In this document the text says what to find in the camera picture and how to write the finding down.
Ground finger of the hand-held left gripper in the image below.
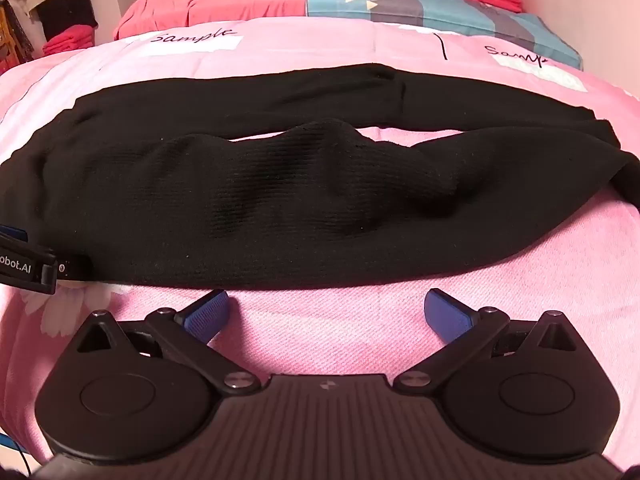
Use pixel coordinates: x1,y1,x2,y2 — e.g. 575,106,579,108
52,252,94,283

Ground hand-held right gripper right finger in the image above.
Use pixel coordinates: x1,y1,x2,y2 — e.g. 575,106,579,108
392,287,582,396

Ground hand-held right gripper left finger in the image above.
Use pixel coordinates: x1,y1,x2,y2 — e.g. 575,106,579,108
65,289,262,396

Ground black pants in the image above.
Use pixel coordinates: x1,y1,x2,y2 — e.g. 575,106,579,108
0,62,640,293

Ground pink printed quilt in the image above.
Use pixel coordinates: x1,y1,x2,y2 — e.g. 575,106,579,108
0,17,640,461

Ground red cloth pile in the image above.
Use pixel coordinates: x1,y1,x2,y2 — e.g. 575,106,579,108
42,27,97,57

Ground blue grey patterned pillow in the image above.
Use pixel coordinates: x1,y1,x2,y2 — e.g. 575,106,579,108
304,0,585,72

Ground red bedsheet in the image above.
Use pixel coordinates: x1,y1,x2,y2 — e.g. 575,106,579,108
112,0,351,41

